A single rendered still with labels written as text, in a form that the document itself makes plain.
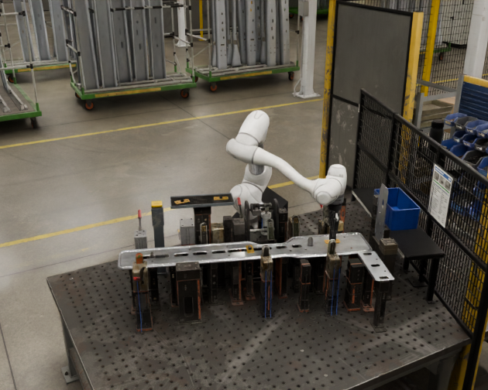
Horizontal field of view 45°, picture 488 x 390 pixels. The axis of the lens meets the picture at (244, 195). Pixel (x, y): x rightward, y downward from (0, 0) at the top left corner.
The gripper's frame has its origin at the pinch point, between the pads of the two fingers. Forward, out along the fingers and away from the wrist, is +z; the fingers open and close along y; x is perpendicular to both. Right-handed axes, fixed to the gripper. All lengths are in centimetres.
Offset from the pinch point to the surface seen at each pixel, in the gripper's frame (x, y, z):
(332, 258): -6.8, 23.0, 0.7
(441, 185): 55, 10, -31
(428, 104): 167, -241, -1
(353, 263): 6.1, 19.6, 7.1
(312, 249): -12.7, 5.3, 5.1
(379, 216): 26.6, -0.6, -9.4
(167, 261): -91, 7, 5
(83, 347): -136, 33, 35
